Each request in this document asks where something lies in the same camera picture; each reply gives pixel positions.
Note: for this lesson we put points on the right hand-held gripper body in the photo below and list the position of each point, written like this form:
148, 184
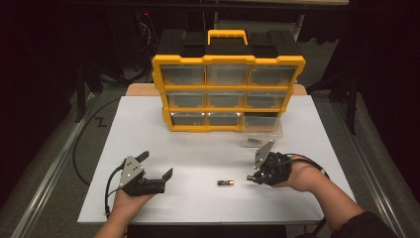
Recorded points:
274, 167

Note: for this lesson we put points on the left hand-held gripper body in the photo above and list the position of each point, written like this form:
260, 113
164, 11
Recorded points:
131, 172

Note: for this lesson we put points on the single clear plastic drawer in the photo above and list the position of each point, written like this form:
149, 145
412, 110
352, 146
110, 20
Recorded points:
264, 130

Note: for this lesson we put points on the yellow black organizer cabinet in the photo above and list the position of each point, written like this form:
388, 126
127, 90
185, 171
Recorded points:
228, 54

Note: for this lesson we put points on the person's left hand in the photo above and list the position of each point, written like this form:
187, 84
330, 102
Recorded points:
130, 203

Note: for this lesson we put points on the person's right hand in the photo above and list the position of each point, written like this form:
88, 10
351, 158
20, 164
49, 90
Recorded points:
305, 177

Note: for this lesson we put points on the black metal stand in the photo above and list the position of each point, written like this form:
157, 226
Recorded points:
80, 95

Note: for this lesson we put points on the set of clear cabinet bins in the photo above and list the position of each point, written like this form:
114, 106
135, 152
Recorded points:
185, 75

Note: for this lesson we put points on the metal floor rail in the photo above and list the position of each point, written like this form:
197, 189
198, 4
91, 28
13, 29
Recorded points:
366, 172
49, 178

